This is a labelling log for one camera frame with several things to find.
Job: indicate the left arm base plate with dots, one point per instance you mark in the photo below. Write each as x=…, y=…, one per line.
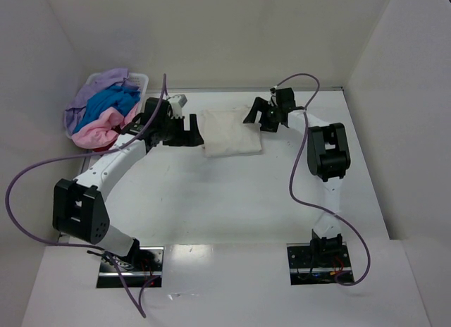
x=148, y=267

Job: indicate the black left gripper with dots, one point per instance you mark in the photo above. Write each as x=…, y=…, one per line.
x=175, y=131

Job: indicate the white t shirt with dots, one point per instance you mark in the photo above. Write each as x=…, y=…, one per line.
x=225, y=134

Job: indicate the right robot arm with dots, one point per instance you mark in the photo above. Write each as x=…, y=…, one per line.
x=328, y=159

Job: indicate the blue t shirt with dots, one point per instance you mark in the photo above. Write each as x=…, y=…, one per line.
x=120, y=98

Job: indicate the dark red t shirt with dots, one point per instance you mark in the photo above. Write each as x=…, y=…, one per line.
x=109, y=145

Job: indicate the white plastic laundry basket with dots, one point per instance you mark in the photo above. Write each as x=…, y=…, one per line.
x=95, y=83

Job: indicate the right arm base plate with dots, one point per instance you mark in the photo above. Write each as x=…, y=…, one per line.
x=305, y=269

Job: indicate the lavender t shirt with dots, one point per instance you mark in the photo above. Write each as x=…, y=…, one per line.
x=114, y=90

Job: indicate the pink t shirt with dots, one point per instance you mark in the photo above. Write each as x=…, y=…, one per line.
x=101, y=131

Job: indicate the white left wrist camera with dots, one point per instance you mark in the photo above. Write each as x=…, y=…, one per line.
x=177, y=103

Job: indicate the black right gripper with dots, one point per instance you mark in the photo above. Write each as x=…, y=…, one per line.
x=268, y=115

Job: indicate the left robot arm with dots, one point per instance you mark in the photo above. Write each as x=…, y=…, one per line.
x=79, y=208

